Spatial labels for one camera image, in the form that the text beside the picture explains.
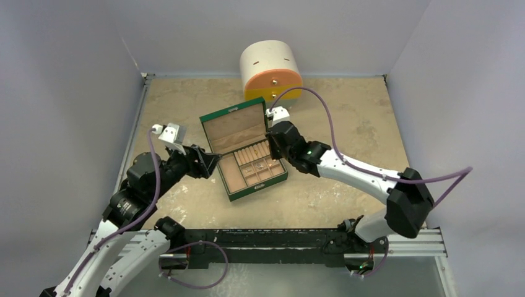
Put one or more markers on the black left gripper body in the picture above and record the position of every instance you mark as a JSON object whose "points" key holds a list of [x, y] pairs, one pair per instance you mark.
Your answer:
{"points": [[177, 166]]}

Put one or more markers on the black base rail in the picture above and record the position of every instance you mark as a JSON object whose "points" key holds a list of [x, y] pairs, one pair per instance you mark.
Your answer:
{"points": [[331, 247]]}

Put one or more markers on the aluminium frame rail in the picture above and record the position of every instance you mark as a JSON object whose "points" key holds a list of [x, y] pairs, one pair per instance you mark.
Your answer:
{"points": [[423, 237]]}

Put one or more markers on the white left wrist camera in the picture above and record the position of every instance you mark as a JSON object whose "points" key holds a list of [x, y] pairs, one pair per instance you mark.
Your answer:
{"points": [[171, 135]]}

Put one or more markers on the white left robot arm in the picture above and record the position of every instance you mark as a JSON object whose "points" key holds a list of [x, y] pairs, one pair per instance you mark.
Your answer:
{"points": [[101, 271]]}

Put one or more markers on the round pastel drawer cabinet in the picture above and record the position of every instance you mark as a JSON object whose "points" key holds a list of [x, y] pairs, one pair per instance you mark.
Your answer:
{"points": [[268, 69]]}

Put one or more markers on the green jewelry box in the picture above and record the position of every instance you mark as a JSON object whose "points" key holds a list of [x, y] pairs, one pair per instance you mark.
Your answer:
{"points": [[238, 134]]}

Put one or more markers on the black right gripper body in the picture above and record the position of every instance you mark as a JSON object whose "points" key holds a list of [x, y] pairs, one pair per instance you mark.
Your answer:
{"points": [[275, 142]]}

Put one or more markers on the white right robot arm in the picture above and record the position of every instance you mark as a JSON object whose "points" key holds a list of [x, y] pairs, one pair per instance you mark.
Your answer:
{"points": [[407, 201]]}

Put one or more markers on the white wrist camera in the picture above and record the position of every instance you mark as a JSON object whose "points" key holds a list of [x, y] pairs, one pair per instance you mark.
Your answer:
{"points": [[276, 115], [171, 135]]}

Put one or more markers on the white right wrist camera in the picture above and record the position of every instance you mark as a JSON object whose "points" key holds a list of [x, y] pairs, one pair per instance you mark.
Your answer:
{"points": [[276, 115]]}

